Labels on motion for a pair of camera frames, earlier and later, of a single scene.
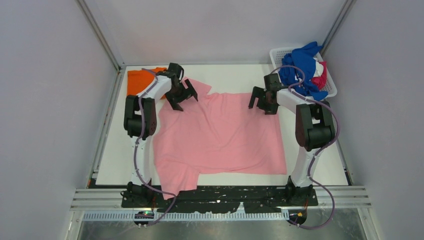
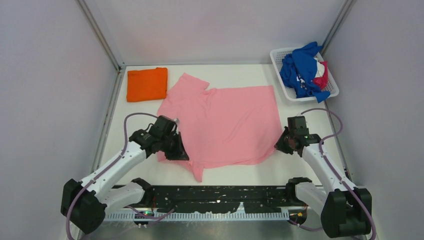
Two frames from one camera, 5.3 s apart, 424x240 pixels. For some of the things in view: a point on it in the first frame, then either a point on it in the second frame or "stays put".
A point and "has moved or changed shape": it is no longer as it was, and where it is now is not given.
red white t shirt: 319,77 stays put
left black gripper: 174,101 → 179,154
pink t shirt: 218,134 has moved or changed shape
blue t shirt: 298,69 stays put
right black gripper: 258,92 → 279,145
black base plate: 221,199 stays put
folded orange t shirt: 139,80 stays put
